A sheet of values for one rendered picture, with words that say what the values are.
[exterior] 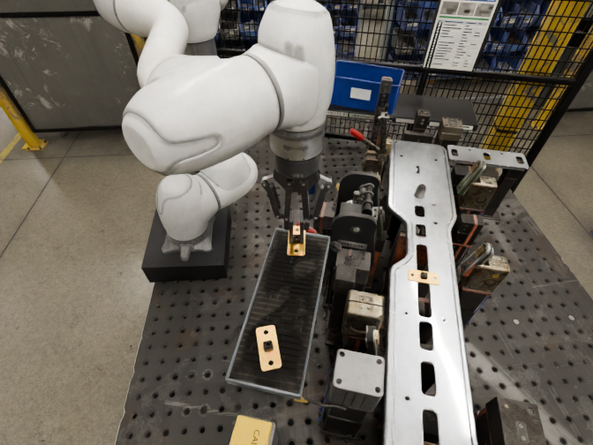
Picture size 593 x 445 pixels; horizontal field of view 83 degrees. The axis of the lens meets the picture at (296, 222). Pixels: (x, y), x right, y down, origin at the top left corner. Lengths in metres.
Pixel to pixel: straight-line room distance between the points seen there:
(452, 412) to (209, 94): 0.77
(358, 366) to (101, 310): 1.82
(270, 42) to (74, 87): 2.98
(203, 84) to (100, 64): 2.82
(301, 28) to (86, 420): 1.93
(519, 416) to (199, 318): 0.94
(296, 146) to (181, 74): 0.20
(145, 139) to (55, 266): 2.33
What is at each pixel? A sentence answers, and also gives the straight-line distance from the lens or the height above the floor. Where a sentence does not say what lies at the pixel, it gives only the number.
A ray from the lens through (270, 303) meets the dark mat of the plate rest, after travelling 0.73.
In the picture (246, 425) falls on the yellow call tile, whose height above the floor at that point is 1.16.
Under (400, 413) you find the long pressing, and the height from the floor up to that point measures 1.00.
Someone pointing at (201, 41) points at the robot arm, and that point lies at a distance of 1.02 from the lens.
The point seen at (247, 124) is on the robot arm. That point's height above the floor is 1.59.
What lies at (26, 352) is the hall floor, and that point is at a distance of 2.40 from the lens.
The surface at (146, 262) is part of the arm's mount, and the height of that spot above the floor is 0.80.
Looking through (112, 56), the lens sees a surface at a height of 0.76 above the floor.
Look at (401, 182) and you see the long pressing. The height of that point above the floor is 1.00.
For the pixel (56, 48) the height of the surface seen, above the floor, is 0.83.
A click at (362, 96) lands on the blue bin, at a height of 1.09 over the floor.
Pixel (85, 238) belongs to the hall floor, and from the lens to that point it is 2.75.
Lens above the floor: 1.80
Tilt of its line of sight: 48 degrees down
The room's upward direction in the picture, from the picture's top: straight up
